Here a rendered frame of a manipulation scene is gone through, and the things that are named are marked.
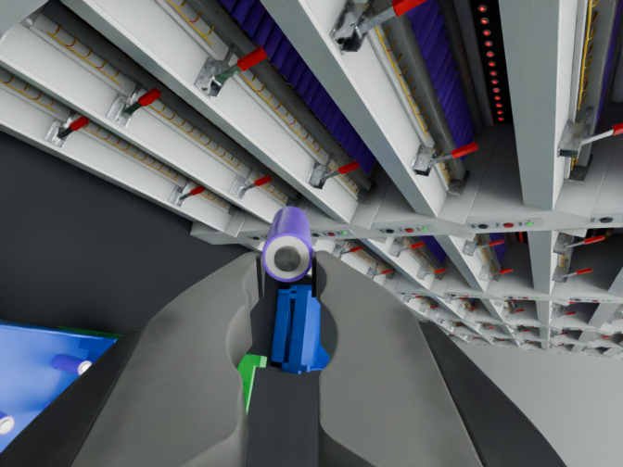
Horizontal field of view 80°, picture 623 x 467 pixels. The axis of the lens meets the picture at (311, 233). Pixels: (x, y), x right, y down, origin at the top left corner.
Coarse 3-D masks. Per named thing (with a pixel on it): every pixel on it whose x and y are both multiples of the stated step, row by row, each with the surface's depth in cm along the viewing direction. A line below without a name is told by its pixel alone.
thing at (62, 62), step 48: (48, 0) 45; (0, 48) 44; (48, 48) 48; (96, 48) 50; (96, 96) 54; (144, 96) 53; (144, 144) 61; (192, 144) 67; (240, 192) 78; (288, 192) 87
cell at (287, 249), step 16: (288, 208) 18; (272, 224) 16; (288, 224) 14; (304, 224) 16; (272, 240) 13; (288, 240) 13; (304, 240) 13; (272, 256) 13; (288, 256) 13; (304, 256) 13; (272, 272) 13; (288, 272) 13; (304, 272) 13
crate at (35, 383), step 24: (0, 336) 43; (24, 336) 45; (48, 336) 48; (72, 336) 50; (96, 336) 48; (0, 360) 43; (24, 360) 45; (48, 360) 48; (0, 384) 43; (24, 384) 45; (48, 384) 47; (0, 408) 43; (24, 408) 45
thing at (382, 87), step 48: (288, 0) 32; (336, 0) 35; (384, 0) 38; (432, 0) 45; (480, 0) 47; (336, 48) 37; (384, 48) 42; (432, 48) 49; (480, 48) 55; (336, 96) 45; (384, 96) 46; (432, 96) 51; (480, 96) 64; (384, 144) 51; (432, 144) 61; (480, 144) 73; (432, 192) 67
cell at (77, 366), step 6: (60, 354) 49; (54, 360) 48; (60, 360) 47; (66, 360) 46; (72, 360) 46; (78, 360) 46; (84, 360) 45; (54, 366) 47; (60, 366) 47; (66, 366) 46; (72, 366) 45; (78, 366) 45; (84, 366) 45; (72, 372) 45; (78, 372) 45
